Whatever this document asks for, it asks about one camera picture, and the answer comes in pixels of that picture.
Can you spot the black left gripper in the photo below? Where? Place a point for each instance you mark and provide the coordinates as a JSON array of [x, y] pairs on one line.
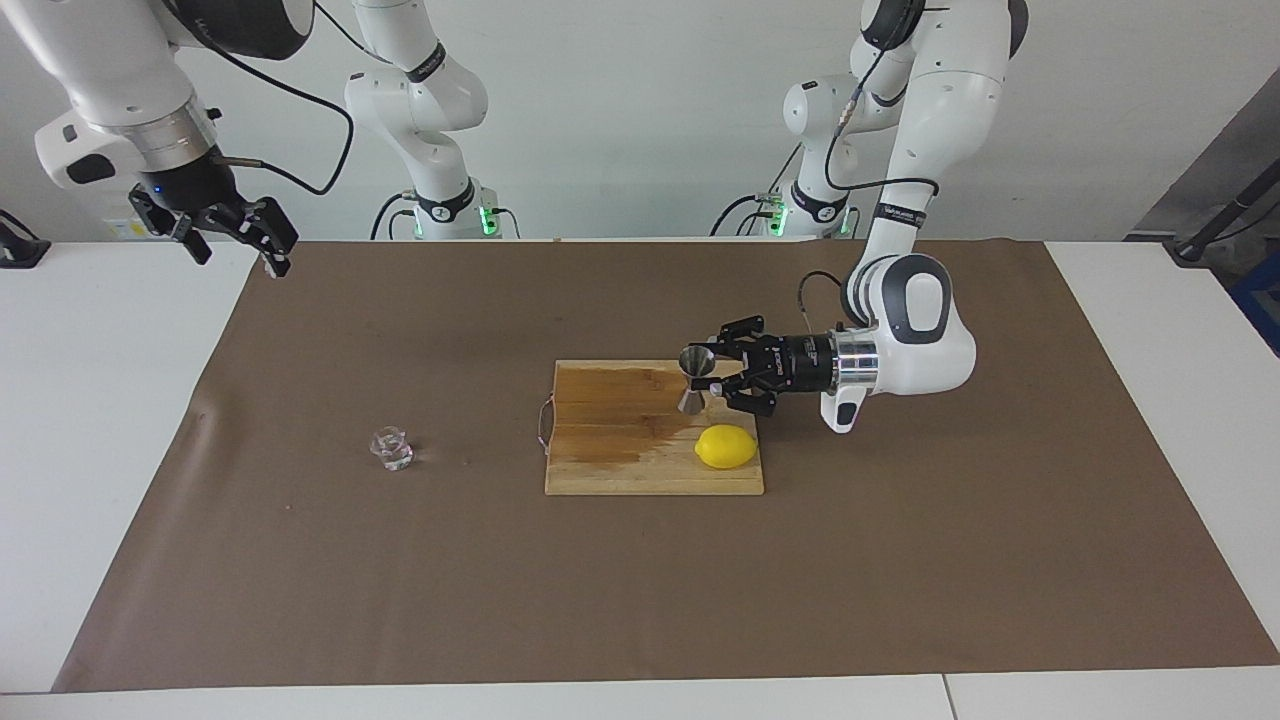
[[795, 363]]

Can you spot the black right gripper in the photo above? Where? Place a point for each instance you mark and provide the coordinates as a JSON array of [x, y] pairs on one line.
[[200, 190]]

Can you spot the steel double jigger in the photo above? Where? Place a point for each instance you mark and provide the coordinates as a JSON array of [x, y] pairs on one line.
[[696, 360]]

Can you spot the small clear glass cup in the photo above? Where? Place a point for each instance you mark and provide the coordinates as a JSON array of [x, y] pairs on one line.
[[392, 449]]

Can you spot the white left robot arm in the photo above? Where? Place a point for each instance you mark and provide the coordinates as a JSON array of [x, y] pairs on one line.
[[940, 110]]

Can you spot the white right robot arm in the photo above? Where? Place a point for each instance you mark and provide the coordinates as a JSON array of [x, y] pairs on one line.
[[110, 70]]

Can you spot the yellow lemon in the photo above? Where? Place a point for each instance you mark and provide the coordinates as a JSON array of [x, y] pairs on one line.
[[726, 447]]

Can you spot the brown paper table mat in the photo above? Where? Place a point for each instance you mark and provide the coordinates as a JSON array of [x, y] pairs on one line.
[[640, 580]]

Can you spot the black tripod stand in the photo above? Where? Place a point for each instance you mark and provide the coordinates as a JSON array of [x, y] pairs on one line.
[[1195, 243]]

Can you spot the blue crate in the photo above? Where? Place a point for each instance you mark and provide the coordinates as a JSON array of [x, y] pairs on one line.
[[1262, 300]]

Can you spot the white wall socket box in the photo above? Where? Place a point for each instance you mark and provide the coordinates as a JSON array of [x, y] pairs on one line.
[[120, 228]]

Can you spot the black clamp mount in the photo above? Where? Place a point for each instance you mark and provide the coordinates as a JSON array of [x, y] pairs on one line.
[[18, 248]]

